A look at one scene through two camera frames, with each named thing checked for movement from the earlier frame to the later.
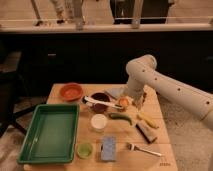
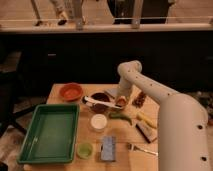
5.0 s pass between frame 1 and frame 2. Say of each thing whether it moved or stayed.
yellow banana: stayed
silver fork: stayed
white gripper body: moved
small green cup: stayed
